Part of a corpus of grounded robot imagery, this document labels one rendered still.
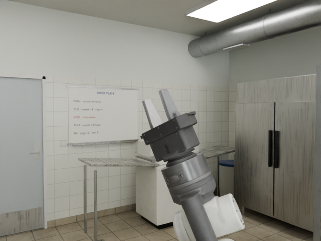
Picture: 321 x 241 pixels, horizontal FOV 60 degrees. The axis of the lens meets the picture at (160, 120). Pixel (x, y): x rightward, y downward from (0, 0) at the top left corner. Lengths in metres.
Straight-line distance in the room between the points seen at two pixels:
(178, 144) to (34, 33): 3.79
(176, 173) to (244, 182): 3.99
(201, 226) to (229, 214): 0.06
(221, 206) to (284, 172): 3.52
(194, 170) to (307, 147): 3.36
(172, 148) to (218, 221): 0.15
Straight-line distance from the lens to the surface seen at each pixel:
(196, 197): 0.49
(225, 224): 0.53
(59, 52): 4.21
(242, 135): 4.39
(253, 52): 5.54
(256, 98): 4.28
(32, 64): 4.11
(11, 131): 4.07
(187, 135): 0.51
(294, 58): 5.04
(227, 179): 5.24
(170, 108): 0.52
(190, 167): 0.50
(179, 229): 0.54
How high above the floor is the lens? 1.61
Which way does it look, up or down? 2 degrees down
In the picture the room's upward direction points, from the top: straight up
